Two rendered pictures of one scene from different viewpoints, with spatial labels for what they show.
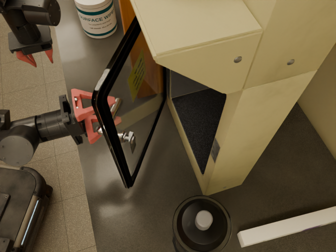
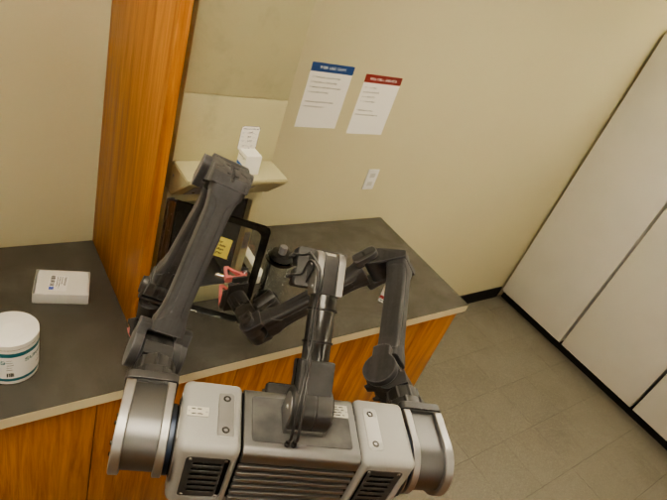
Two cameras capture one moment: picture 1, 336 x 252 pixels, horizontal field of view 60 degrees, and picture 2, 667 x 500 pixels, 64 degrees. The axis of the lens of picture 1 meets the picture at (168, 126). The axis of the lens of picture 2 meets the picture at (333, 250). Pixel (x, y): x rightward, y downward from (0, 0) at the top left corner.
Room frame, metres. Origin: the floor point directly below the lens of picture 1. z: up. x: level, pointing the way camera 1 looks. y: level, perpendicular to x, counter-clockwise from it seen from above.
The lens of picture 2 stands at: (0.67, 1.39, 2.25)
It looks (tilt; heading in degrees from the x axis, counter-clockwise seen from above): 32 degrees down; 243
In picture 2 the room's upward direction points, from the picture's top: 21 degrees clockwise
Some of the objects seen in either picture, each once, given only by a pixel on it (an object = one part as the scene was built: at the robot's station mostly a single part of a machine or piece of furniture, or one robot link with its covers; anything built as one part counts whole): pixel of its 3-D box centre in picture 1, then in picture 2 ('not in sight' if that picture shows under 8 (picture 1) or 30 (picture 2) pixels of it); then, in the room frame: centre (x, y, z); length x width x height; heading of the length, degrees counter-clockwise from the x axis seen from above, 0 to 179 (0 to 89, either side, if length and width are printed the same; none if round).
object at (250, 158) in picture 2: not in sight; (248, 161); (0.32, -0.01, 1.54); 0.05 x 0.05 x 0.06; 18
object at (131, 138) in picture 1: (130, 142); not in sight; (0.27, 0.08, 1.18); 0.02 x 0.02 x 0.06; 72
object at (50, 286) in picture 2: not in sight; (62, 287); (0.80, -0.06, 0.96); 0.16 x 0.12 x 0.04; 3
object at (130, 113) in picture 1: (142, 97); (209, 266); (0.37, 0.06, 1.19); 0.30 x 0.01 x 0.40; 162
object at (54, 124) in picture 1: (59, 123); (238, 302); (0.30, 0.22, 1.20); 0.07 x 0.07 x 0.10; 17
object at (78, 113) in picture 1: (91, 108); (230, 280); (0.32, 0.16, 1.22); 0.09 x 0.07 x 0.07; 107
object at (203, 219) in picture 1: (202, 222); (282, 253); (0.11, -0.06, 1.18); 0.09 x 0.09 x 0.07
